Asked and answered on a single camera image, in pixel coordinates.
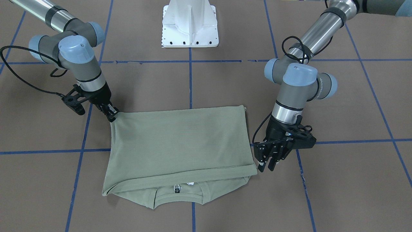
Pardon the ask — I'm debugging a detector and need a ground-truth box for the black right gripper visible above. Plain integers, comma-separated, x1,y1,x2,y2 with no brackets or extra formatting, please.
87,85,119,123

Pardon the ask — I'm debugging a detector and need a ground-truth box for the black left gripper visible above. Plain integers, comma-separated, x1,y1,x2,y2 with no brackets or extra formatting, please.
253,115,316,173

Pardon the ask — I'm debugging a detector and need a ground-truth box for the olive green long-sleeve shirt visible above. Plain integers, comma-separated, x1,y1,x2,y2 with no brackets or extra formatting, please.
102,105,257,209

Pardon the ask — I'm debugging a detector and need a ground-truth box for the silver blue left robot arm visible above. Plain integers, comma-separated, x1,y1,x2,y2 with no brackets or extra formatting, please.
252,0,411,172

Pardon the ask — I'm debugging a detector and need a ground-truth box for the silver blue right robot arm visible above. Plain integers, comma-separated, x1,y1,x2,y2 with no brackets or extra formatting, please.
12,0,119,122

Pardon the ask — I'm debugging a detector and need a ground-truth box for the brown paper table cover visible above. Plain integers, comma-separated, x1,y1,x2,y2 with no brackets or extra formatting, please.
0,0,412,232

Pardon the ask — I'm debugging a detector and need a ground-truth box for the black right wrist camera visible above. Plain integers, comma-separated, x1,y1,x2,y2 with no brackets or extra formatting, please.
61,84,89,115

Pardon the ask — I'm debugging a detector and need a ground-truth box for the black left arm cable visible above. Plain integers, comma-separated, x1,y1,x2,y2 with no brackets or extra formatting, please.
251,35,311,145

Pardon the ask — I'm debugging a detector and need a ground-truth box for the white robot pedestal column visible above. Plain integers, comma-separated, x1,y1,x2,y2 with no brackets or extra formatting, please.
161,0,219,48

